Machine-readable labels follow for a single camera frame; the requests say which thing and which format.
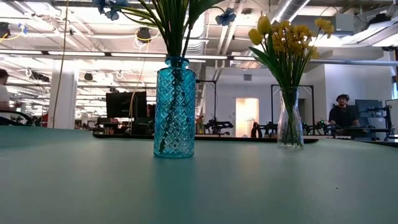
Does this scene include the yellow artificial tulip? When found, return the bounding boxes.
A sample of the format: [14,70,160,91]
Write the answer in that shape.
[257,15,290,91]
[248,28,290,91]

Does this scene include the blue diamond-pattern glass vase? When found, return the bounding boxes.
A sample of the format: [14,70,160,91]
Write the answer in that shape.
[153,56,197,159]

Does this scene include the clear glass vase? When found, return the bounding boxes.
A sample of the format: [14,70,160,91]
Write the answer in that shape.
[276,88,305,149]

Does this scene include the silver ribbed ceiling duct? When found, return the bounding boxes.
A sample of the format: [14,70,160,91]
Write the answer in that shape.
[186,0,208,55]

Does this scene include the white pillar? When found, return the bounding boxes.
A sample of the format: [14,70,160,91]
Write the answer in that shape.
[47,63,78,130]

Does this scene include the smooth silver ceiling duct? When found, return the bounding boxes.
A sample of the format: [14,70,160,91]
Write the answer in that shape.
[248,0,312,57]

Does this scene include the yellow small-blossom flower bunch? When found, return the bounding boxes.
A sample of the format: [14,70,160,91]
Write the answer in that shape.
[271,20,312,147]
[306,17,336,91]

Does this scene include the long ceiling light bar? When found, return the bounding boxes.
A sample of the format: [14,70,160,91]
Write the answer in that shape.
[0,49,259,62]

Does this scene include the person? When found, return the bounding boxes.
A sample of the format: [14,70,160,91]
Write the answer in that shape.
[0,68,22,113]
[328,93,361,128]

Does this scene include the grey desk monitor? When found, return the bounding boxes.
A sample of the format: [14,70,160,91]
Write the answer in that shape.
[355,99,384,127]

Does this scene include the black metal frame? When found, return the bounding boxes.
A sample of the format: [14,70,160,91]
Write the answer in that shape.
[271,83,315,138]

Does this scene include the black ceiling camera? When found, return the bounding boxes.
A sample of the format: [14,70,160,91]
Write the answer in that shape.
[136,27,152,44]

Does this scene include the black monitor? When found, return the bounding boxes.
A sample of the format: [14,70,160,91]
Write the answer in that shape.
[105,91,148,119]

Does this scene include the blue blossom flower bunch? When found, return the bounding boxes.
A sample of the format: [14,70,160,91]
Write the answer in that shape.
[92,0,238,60]

